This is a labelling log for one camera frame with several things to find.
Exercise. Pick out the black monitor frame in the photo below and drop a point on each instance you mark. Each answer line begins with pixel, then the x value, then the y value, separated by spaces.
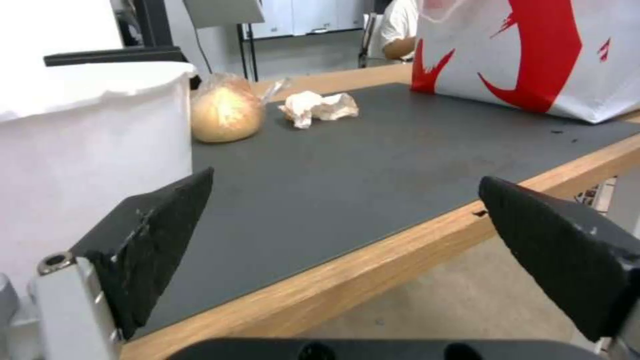
pixel 140 41

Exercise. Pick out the black metal stand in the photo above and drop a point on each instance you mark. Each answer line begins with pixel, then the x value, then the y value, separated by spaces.
pixel 248 50

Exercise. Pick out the dark grey table mat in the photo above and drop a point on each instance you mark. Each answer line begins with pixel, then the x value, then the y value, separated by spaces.
pixel 360 168

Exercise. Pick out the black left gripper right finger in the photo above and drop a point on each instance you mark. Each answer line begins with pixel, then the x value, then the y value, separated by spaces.
pixel 555 247

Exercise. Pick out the bread in clear plastic bag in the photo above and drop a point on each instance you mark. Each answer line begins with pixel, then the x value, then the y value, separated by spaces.
pixel 227 110

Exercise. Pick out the person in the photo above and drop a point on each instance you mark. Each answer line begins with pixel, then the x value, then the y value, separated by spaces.
pixel 400 30

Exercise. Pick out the white and red takeout bag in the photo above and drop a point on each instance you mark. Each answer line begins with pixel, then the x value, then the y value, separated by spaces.
pixel 520 48

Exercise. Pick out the white cabinet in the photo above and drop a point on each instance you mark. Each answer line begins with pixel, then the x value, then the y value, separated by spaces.
pixel 305 17

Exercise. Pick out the crumpled white paper napkin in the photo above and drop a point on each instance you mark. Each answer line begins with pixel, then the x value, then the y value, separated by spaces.
pixel 320 107

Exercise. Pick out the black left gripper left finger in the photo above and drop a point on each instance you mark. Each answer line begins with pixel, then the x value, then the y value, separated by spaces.
pixel 145 240

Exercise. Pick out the white paper bag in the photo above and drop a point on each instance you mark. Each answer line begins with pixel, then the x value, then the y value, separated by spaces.
pixel 85 157

